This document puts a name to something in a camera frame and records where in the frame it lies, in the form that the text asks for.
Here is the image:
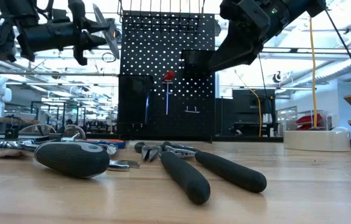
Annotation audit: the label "red handled scissors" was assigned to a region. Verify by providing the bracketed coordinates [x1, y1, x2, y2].
[66, 138, 127, 156]

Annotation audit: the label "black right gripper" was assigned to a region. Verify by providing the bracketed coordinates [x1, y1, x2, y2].
[208, 0, 273, 73]

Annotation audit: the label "red handled screwdriver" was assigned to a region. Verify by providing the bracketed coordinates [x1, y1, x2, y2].
[162, 70, 177, 116]

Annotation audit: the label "black wire basket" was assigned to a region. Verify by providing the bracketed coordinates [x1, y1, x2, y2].
[118, 0, 206, 34]

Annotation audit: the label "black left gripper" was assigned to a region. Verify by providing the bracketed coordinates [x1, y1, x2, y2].
[16, 0, 111, 67]

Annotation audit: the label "ratchet wrench black handle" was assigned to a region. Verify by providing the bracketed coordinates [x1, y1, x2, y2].
[0, 139, 111, 179]

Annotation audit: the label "black metal peg board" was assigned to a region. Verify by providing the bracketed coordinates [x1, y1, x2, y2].
[116, 11, 217, 143]

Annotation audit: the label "groove joint pliers black handles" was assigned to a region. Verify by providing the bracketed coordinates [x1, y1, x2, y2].
[159, 141, 268, 206]

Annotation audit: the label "thin yellow cable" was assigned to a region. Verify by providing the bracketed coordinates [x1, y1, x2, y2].
[233, 69, 263, 138]

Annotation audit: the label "small black peg board bin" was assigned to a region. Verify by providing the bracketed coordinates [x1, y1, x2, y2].
[181, 49, 216, 77]

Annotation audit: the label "white masking tape roll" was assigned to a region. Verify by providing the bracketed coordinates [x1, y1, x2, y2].
[283, 129, 351, 152]

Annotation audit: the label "yellow strap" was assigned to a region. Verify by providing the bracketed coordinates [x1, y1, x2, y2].
[308, 17, 319, 129]

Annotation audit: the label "red bin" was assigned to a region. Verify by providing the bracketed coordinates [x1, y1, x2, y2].
[296, 113, 324, 131]

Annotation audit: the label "tall black peg board bin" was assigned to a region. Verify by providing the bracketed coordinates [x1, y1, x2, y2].
[118, 73, 154, 138]

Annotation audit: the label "grey spirit level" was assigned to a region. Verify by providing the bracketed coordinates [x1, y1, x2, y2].
[92, 2, 121, 60]

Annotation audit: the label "chrome combination wrench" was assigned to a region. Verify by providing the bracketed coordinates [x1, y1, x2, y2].
[107, 159, 141, 172]

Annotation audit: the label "black cabinet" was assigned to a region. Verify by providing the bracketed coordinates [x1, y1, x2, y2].
[232, 88, 278, 138]

